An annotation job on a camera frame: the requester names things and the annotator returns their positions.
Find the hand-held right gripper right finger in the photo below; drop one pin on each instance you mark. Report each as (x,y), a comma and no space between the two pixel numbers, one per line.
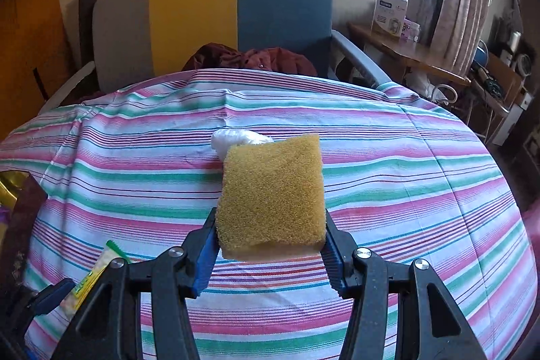
(333,258)

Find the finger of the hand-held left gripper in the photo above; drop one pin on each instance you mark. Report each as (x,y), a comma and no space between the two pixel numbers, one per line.
(52,297)

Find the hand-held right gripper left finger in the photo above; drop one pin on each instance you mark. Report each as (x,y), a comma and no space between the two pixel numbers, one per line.
(206,258)

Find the green yellow tube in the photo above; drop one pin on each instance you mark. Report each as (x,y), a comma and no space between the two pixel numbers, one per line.
(99,269)

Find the yellow sponge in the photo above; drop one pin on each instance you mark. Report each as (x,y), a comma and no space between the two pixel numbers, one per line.
(270,195)

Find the white plastic bag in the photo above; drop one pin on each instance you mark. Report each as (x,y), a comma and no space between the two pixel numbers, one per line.
(236,138)

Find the striped bed sheet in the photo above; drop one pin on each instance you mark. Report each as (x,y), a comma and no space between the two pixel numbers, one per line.
(295,124)

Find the dark red cloth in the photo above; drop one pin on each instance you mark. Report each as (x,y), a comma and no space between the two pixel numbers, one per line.
(270,60)

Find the wooden desk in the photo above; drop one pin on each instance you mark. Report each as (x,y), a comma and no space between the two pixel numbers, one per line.
(413,52)

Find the small pink box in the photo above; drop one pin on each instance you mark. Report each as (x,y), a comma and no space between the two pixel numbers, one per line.
(411,31)

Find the grey yellow blue armchair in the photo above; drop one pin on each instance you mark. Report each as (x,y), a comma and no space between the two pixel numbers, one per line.
(211,14)

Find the white printed carton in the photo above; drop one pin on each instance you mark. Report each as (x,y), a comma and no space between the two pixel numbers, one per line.
(389,12)

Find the cluttered wooden shelf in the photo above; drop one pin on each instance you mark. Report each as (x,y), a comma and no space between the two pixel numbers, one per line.
(506,60)

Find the orange wooden wardrobe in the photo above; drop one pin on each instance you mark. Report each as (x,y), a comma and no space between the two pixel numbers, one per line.
(29,27)

